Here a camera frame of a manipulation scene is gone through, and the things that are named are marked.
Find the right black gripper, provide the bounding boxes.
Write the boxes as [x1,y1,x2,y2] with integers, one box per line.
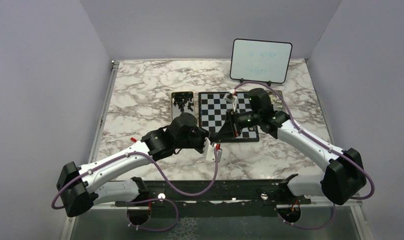
[216,108,261,141]

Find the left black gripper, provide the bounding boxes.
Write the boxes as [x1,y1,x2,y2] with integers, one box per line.
[175,127,216,155]

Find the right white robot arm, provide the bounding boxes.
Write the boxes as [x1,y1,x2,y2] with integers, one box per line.
[215,88,367,205]

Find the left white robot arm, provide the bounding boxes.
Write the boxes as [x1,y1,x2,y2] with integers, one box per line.
[51,113,222,217]

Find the black chess pieces pile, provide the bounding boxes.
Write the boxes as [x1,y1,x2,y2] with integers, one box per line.
[172,91,194,113]

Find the black white chessboard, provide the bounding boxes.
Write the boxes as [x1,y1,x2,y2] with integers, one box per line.
[198,91,260,143]

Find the yellow tin tray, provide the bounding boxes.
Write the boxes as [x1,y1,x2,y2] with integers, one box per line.
[170,91,195,120]

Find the lilac tin tray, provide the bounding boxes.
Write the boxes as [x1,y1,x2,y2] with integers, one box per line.
[267,90,285,111]

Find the small whiteboard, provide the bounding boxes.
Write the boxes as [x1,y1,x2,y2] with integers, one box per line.
[230,38,293,84]

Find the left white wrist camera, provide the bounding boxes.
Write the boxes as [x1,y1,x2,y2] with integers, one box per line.
[202,138,222,162]

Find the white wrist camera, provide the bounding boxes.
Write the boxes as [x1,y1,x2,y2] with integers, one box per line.
[223,90,238,112]
[202,138,222,162]

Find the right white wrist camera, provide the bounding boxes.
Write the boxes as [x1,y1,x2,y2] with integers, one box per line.
[223,90,238,112]

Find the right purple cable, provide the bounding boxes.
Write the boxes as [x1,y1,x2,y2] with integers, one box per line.
[233,80,376,230]

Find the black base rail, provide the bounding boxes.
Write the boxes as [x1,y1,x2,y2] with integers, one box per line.
[81,178,335,220]

